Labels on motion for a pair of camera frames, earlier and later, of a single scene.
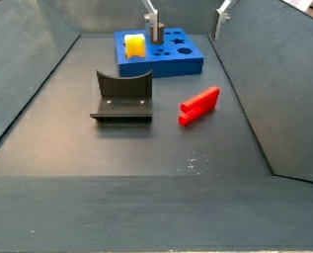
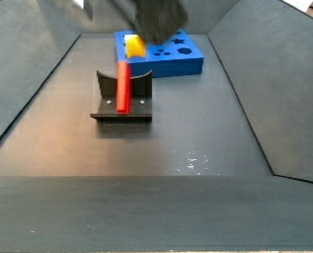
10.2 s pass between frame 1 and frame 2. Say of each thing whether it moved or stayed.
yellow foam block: stayed
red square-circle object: moved
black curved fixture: stayed
